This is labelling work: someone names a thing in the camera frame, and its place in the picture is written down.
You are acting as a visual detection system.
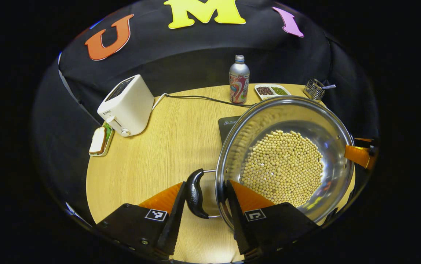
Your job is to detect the silver printed drink bottle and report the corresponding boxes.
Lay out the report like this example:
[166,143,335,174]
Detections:
[229,55,250,105]

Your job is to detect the toy sandwich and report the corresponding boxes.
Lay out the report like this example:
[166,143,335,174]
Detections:
[89,125,112,155]

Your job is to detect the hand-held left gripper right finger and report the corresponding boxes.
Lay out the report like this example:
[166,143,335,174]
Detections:
[226,180,319,257]

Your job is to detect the white divided spice dish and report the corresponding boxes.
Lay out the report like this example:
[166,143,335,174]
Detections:
[255,84,292,100]

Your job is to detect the white toaster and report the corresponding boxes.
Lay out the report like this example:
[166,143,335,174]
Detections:
[97,74,155,137]

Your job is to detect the stainless steel pot black handles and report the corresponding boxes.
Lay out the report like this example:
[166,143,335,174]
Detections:
[186,95,356,231]

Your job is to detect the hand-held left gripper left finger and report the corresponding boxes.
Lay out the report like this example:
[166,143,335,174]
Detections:
[95,181,187,259]

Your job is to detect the white rectangular tray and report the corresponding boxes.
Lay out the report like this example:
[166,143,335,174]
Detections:
[89,123,115,157]

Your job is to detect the black induction cooktop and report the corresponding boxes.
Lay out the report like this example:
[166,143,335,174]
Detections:
[218,116,241,145]

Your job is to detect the wire mesh utensil holder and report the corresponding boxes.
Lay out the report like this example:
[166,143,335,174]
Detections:
[303,79,325,100]

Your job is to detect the heap of yellow soybeans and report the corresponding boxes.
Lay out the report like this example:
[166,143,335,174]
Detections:
[240,130,325,208]

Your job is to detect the black power cable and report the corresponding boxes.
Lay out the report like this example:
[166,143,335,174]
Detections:
[152,93,255,110]

